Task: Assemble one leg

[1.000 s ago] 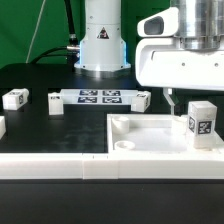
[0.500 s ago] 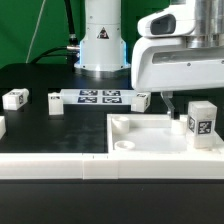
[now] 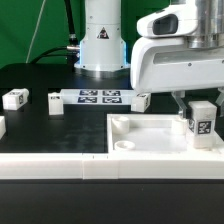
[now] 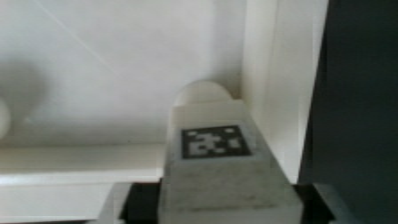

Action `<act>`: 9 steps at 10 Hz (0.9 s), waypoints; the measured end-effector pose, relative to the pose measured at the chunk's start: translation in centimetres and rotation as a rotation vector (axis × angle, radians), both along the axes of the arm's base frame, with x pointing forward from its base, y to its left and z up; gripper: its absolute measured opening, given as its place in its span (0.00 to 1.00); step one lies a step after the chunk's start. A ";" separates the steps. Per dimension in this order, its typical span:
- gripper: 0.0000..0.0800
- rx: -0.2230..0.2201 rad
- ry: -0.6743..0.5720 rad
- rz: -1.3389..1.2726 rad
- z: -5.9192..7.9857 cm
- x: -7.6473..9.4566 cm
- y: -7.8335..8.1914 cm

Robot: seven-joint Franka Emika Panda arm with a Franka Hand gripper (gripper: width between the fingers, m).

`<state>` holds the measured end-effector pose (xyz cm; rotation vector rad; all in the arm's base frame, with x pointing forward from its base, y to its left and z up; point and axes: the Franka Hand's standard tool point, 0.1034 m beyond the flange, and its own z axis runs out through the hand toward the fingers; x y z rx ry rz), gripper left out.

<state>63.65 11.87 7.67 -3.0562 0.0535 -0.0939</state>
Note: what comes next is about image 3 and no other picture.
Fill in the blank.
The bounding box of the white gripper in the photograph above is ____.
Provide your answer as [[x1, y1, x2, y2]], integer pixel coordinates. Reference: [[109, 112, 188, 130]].
[[130, 37, 224, 118]]

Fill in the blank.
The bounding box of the white square tabletop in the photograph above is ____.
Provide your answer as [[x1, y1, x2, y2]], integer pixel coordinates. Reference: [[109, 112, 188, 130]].
[[107, 114, 224, 154]]

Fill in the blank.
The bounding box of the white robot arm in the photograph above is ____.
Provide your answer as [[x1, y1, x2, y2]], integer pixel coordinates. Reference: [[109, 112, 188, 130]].
[[75, 0, 224, 116]]

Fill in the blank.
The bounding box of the white U-shaped obstacle fence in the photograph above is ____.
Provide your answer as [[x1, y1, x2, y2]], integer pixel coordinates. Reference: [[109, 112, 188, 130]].
[[0, 115, 224, 181]]

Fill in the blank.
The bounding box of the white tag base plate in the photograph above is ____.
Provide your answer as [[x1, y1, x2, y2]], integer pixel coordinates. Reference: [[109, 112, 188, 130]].
[[60, 89, 135, 105]]

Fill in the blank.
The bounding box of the black cable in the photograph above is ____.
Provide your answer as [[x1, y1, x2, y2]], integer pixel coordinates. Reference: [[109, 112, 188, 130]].
[[29, 0, 82, 65]]

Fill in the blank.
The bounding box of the white thin cable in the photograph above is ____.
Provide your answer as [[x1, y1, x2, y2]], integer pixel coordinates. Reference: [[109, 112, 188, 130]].
[[25, 0, 47, 64]]

